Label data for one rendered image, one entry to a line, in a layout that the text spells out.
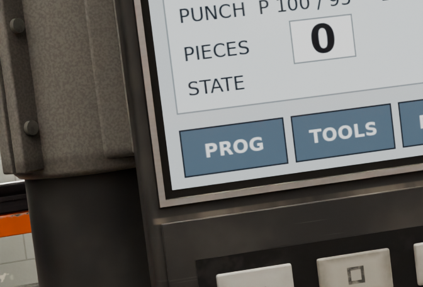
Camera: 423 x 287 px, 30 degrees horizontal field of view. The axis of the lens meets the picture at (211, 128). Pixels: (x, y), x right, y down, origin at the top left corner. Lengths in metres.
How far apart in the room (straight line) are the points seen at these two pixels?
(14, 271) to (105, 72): 4.70
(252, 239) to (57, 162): 0.16
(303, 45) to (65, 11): 0.16
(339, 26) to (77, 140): 0.18
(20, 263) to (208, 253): 4.78
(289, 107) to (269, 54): 0.03
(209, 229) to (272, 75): 0.08
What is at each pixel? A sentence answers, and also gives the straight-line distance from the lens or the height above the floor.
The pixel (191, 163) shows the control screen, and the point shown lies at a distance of 0.38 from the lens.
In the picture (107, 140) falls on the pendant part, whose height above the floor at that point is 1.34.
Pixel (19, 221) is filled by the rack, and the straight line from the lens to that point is 2.54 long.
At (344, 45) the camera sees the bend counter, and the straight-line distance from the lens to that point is 0.40.
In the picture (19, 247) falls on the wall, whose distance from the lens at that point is 5.14.
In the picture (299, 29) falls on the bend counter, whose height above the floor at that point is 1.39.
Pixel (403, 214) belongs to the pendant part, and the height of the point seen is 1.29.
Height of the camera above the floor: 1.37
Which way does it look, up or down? 3 degrees down
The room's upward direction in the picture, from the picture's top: 7 degrees counter-clockwise
